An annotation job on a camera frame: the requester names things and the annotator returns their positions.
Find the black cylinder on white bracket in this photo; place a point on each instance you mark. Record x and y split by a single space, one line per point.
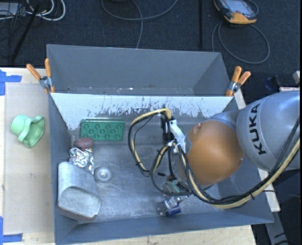
175 131

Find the grey speckled cup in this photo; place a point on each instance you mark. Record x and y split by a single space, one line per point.
76 195

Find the dark green flat block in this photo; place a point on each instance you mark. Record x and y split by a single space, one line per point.
102 130

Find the red-brown round toy food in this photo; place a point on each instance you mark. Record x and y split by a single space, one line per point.
83 142

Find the brown cardboard board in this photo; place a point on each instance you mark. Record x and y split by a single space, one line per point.
25 182

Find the pale green cup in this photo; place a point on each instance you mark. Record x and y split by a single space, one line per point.
28 130

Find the crumpled silver foil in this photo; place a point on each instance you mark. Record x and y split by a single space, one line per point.
81 158

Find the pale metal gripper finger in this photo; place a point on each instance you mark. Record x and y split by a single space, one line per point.
172 202
171 211

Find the grey metal bin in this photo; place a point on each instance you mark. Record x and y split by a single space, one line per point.
130 195

